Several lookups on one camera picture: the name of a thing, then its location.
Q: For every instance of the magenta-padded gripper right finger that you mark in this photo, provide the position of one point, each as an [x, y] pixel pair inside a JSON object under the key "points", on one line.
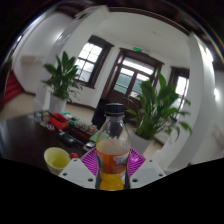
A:
{"points": [[146, 171]]}

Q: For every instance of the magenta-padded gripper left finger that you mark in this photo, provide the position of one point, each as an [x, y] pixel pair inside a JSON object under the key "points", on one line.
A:
{"points": [[75, 171]]}

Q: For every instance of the orange drink bottle black cap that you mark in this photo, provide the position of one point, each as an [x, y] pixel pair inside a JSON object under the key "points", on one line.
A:
{"points": [[112, 160]]}

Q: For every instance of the yellow mug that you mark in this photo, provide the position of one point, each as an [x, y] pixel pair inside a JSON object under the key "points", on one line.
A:
{"points": [[55, 161]]}

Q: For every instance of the green box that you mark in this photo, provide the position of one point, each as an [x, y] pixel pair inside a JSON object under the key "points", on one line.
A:
{"points": [[93, 136]]}

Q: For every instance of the basket of snacks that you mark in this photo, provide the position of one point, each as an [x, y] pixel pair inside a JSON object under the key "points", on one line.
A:
{"points": [[83, 128]]}

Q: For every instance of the colourful round stickers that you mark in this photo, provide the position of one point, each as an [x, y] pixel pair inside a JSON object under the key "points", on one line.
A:
{"points": [[42, 120]]}

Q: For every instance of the black chair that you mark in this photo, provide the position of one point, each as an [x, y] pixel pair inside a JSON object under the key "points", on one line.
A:
{"points": [[99, 115]]}

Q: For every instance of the large potted plant white pot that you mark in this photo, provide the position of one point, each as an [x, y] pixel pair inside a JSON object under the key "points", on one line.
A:
{"points": [[156, 110]]}

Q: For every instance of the narrow dark-framed window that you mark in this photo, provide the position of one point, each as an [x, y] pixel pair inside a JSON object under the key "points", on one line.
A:
{"points": [[181, 86]]}

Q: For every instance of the small potted plant white pot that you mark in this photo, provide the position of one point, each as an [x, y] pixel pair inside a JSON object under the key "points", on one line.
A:
{"points": [[63, 78]]}

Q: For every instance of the dark wooden double door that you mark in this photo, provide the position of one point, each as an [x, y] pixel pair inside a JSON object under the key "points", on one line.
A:
{"points": [[133, 75]]}

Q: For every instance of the red carpeted stairs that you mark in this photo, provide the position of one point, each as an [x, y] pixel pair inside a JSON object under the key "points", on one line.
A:
{"points": [[12, 86]]}

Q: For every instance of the wide dark-framed window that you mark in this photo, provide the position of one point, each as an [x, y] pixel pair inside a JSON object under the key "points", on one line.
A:
{"points": [[90, 60]]}

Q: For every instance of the green exit sign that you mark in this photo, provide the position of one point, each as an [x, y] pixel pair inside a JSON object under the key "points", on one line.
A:
{"points": [[137, 49]]}

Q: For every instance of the white wall radiator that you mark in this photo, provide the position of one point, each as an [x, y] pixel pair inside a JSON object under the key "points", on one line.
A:
{"points": [[31, 60]]}

